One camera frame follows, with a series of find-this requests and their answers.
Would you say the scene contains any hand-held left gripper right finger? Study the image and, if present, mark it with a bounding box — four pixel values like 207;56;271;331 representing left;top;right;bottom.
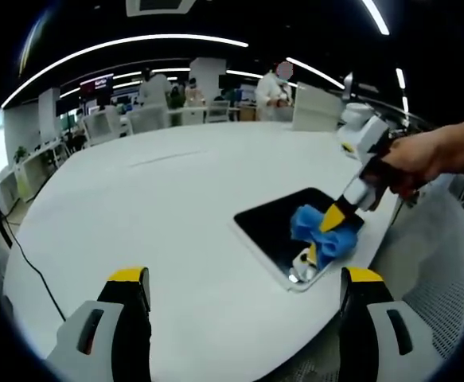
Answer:
337;266;446;382

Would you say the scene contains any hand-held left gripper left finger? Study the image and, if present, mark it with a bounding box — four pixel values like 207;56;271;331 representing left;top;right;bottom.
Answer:
47;266;153;382

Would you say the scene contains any blue cleaning cloth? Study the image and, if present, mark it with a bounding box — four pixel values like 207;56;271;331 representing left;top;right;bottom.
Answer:
290;204;359;270

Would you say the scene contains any person's right hand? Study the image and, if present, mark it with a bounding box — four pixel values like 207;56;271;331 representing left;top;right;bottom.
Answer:
376;130;451;199

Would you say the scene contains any grey upright stand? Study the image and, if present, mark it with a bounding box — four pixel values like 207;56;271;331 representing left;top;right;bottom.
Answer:
342;72;354;108

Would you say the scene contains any white desk partition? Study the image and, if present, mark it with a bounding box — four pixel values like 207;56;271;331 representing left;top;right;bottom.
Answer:
293;81;344;132

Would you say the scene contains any straight ceiling light strip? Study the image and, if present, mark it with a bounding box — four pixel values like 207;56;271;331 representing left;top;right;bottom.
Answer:
361;0;391;36
286;57;346;91

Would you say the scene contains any white mesh chair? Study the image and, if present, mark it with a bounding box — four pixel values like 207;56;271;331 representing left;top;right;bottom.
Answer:
279;178;464;382

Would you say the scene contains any white office chair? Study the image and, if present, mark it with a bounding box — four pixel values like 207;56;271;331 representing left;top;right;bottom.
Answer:
82;105;123;146
205;99;232;123

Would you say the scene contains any white side desk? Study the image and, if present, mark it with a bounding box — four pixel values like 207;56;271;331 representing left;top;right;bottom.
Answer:
0;138;68;208

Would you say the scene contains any ceiling air vent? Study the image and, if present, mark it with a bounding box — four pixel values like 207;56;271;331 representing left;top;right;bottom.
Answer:
126;0;196;17

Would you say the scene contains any long curved ceiling light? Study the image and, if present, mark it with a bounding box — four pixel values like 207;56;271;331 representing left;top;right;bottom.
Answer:
0;34;251;108

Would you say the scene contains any black cable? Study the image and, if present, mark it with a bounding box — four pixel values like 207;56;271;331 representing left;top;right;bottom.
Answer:
0;206;68;322

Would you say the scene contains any red wall screen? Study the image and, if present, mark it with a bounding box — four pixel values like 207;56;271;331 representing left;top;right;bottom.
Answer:
79;73;115;96

